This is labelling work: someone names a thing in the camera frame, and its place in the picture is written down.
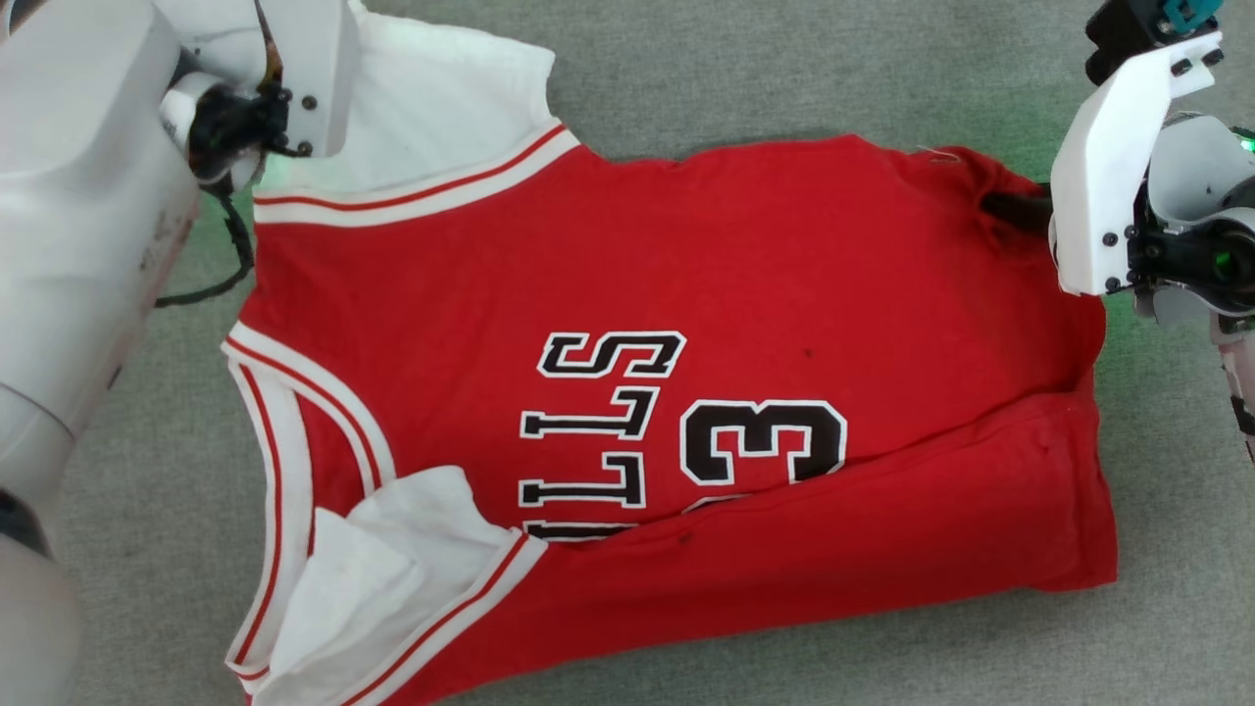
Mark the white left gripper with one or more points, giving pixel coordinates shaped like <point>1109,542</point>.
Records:
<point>314,69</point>

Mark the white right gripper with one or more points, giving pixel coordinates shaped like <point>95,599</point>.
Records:
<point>1098,196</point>

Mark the red basketball jersey white trim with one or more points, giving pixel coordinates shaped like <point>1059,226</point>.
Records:
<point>686,255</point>

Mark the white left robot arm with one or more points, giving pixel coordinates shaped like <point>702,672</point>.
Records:
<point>78,196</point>

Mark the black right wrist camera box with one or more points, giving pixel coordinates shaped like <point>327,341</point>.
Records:
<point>1123,29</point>

